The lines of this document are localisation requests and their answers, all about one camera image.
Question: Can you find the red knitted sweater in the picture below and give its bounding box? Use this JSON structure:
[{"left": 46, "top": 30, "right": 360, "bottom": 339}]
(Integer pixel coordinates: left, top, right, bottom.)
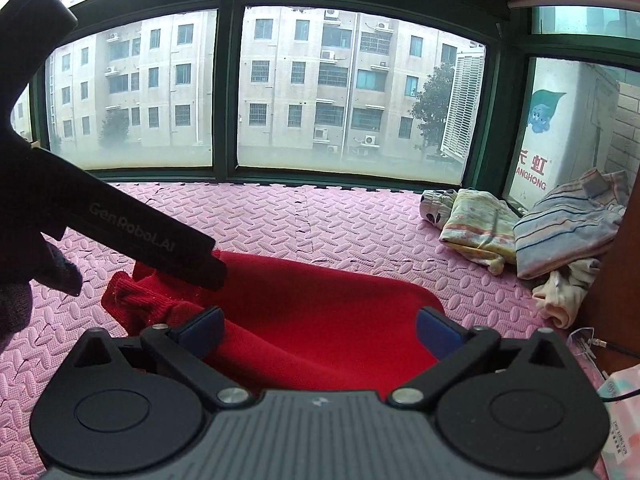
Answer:
[{"left": 102, "top": 252, "right": 442, "bottom": 396}]

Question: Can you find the striped folded shirt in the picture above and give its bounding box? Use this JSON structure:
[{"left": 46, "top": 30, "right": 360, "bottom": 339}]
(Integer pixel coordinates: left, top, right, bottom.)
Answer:
[{"left": 513, "top": 168, "right": 629, "bottom": 280}]

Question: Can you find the pastel striped folded cloth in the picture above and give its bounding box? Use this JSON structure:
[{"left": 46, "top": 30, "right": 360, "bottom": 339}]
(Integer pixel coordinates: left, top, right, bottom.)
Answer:
[{"left": 439, "top": 188, "right": 518, "bottom": 275}]

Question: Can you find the tissue pack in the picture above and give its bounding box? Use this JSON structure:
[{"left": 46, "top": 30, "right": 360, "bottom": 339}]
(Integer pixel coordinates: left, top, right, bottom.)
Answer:
[{"left": 598, "top": 365, "right": 640, "bottom": 480}]

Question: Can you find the pink foam floor mat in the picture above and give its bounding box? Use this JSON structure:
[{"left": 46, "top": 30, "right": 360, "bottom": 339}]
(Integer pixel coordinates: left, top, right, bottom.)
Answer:
[{"left": 1, "top": 183, "right": 542, "bottom": 479}]

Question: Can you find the green window frame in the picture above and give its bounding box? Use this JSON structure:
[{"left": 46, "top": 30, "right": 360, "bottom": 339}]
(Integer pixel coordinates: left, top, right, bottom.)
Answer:
[{"left": 11, "top": 0, "right": 639, "bottom": 207}]

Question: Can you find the cream crumpled garment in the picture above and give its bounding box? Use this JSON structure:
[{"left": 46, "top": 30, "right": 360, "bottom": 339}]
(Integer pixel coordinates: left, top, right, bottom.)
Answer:
[{"left": 533, "top": 258, "right": 601, "bottom": 330}]

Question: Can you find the grey gloved left hand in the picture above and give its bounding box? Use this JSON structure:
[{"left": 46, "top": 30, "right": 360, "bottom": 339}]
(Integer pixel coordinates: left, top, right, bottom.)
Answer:
[{"left": 1, "top": 230, "right": 82, "bottom": 351}]

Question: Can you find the brown wooden cabinet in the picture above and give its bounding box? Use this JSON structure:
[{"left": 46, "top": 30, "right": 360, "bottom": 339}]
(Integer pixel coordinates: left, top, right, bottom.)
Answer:
[{"left": 576, "top": 179, "right": 640, "bottom": 374}]

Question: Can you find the white spotted cloth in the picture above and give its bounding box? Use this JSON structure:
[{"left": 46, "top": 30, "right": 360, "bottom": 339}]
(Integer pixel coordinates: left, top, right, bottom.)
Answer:
[{"left": 419, "top": 190, "right": 458, "bottom": 230}]

